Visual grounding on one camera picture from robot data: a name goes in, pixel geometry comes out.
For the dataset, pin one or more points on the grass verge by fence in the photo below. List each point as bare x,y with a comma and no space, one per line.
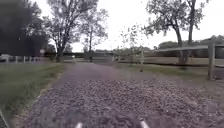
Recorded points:
173,70

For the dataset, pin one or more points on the large bare tree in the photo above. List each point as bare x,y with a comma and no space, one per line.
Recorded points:
63,30

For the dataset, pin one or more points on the dark leafy tree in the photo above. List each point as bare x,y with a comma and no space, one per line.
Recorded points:
16,30

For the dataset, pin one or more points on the slim bare tree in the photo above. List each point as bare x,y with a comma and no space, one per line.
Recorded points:
90,33

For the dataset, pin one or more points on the small young tree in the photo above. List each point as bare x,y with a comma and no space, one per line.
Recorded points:
136,43

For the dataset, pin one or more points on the grey gravel path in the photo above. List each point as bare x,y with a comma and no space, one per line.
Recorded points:
110,96

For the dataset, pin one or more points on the row of white posts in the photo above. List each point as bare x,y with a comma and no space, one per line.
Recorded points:
20,59

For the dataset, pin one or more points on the wooden rail fence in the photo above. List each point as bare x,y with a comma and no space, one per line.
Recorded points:
211,60

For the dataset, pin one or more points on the distant row of trees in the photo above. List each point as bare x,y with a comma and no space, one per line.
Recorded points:
186,44

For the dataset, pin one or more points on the robot's own part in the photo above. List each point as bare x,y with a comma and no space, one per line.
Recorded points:
79,125
144,124

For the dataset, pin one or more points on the grass strip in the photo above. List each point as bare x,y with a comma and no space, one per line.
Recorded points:
20,83

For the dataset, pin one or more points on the tall forked tree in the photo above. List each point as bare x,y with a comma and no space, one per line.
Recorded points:
181,30

